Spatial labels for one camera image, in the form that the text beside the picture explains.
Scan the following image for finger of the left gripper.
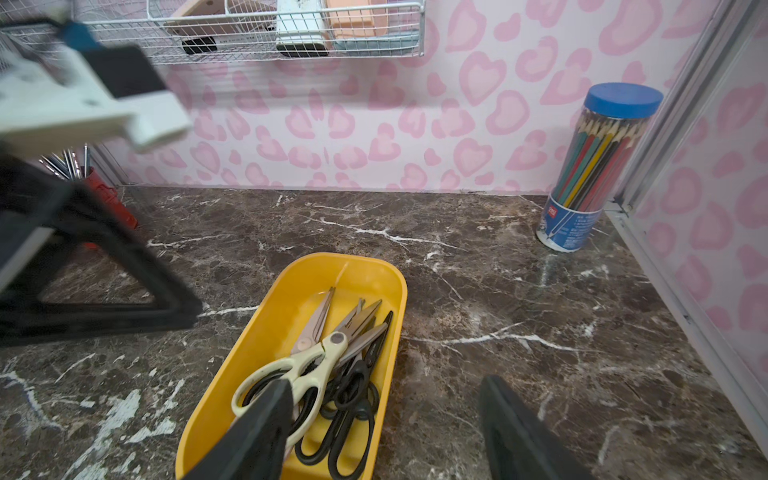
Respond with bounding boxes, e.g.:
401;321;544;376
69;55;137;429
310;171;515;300
1;184;202;347

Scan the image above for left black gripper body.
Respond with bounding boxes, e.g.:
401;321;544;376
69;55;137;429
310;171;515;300
1;148;77;294

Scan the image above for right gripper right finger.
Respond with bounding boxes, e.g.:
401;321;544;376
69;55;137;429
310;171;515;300
479;375;593;479

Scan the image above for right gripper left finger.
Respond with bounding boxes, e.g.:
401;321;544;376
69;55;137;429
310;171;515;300
184;380;293;480

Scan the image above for cream green handled scissors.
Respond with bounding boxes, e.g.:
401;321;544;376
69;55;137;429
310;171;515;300
230;299;383;451

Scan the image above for all black scissors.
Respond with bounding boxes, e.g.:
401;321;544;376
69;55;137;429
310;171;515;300
294;312;394;479

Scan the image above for yellow plastic storage box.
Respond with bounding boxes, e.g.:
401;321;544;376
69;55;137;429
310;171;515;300
176;253;407;479

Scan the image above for black handled medium scissors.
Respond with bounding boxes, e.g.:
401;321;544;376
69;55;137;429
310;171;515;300
320;355;380;420

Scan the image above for pink kitchen scissors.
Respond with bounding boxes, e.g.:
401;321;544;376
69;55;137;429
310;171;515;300
290;287;336;355

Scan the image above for black handled steel scissors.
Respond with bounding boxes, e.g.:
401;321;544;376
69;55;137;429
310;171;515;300
231;324;387;443

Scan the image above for pens in red cup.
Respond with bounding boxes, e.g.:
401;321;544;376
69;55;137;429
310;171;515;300
38;144;93;181

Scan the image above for red pen cup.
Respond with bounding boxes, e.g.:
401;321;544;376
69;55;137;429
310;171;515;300
83;167;138;232

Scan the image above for white floral case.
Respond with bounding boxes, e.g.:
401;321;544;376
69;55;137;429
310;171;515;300
276;0;329;58

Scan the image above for blue lid pencil tube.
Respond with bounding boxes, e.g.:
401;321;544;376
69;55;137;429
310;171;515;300
536;82;664;253

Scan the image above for pink case on shelf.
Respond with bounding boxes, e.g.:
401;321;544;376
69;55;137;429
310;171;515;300
326;0;389;39

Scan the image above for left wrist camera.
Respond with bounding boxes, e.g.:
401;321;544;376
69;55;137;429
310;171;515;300
1;17;192;159

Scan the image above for white wire wall shelf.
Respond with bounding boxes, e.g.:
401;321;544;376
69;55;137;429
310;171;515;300
1;1;426;65

